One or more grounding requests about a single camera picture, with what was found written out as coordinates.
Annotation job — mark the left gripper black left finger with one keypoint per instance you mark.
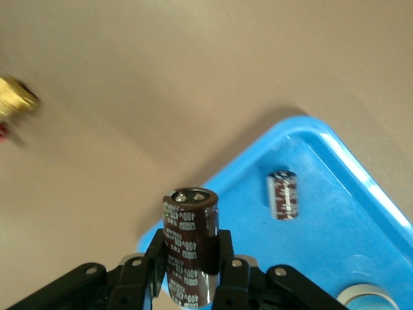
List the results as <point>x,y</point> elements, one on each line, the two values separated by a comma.
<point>135,277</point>

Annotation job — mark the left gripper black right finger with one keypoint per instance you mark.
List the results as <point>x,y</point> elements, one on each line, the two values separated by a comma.
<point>238,284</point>

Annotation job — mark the brown cylindrical capacitor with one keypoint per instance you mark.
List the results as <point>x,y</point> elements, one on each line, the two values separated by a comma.
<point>284,197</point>
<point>190,232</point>

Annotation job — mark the light blue desk bell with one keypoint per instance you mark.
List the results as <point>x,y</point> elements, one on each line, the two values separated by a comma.
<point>368,302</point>

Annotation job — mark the blue plastic tray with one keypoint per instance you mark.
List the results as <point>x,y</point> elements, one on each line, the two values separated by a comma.
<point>322,226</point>

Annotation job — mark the brown table mat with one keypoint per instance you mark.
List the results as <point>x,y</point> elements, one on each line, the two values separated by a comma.
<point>129,97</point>

